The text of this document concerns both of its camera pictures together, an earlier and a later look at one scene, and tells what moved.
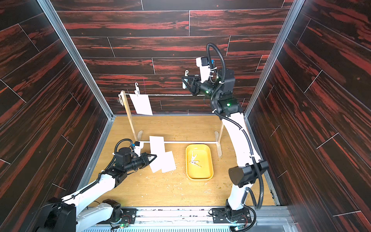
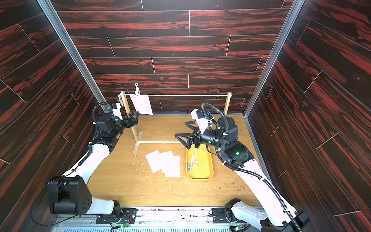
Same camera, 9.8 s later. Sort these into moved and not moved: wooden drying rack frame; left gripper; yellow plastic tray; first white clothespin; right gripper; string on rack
Moved: right gripper; left gripper
Not moved: string on rack; yellow plastic tray; first white clothespin; wooden drying rack frame
